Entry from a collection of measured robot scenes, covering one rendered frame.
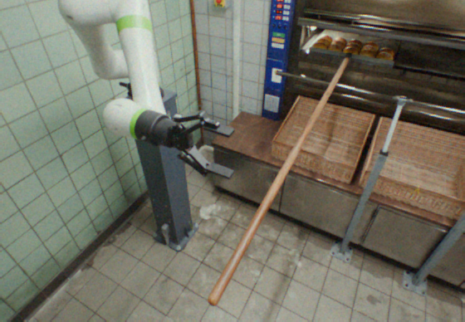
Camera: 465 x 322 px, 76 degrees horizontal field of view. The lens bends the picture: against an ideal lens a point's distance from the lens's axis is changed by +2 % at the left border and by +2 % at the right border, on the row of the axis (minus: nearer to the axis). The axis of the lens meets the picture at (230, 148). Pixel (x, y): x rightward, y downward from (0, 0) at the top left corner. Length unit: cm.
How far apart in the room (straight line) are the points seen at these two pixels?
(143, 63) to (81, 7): 26
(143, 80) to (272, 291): 163
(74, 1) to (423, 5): 172
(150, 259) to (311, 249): 118
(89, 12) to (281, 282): 188
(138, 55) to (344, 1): 141
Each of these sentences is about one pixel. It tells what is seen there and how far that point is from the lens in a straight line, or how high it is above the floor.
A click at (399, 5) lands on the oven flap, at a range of 207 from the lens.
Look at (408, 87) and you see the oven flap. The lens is 224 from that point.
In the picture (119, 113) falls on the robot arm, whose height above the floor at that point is 153.
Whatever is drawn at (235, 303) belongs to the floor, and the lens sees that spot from 213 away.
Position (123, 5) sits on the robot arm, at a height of 171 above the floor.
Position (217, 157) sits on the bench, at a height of 44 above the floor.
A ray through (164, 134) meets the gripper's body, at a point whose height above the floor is 151.
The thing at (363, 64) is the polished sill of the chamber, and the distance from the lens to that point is 218.
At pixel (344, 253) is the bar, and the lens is 241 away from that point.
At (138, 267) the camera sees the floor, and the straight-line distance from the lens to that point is 233.
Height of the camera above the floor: 196
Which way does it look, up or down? 39 degrees down
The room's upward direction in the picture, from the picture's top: straight up
